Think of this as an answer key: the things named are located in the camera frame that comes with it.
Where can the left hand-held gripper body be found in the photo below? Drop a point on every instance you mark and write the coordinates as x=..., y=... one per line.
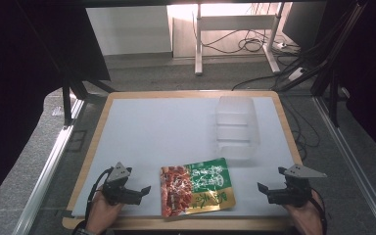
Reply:
x=119, y=191

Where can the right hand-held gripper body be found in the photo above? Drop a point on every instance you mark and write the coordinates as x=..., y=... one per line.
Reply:
x=295, y=189

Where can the person's left hand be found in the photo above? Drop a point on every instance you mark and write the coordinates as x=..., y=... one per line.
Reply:
x=103, y=213

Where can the person's right hand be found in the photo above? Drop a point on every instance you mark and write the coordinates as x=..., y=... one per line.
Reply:
x=305, y=217

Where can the white table mat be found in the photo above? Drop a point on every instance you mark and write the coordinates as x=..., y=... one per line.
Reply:
x=163, y=137

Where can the green and red snack packet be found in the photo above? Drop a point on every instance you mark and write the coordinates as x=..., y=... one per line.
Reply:
x=196, y=189

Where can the clear plastic container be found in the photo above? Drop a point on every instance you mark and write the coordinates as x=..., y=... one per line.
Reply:
x=237, y=127

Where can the black metal stand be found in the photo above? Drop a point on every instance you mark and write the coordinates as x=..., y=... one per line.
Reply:
x=333, y=98
x=67, y=104

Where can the white power strip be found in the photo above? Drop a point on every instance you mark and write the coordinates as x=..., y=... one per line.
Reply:
x=297, y=74

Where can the black curtain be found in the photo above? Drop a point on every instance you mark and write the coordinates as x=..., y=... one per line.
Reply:
x=372, y=65
x=16, y=81

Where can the white cabinet panel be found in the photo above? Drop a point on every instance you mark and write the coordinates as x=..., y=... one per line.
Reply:
x=129, y=31

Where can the dark monitor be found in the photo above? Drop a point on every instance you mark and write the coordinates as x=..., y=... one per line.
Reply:
x=303, y=24

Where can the aluminium rail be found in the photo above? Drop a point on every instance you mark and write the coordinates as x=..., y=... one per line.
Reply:
x=45, y=169
x=355, y=163

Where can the white desk frame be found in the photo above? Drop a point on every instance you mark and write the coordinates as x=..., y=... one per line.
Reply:
x=238, y=22

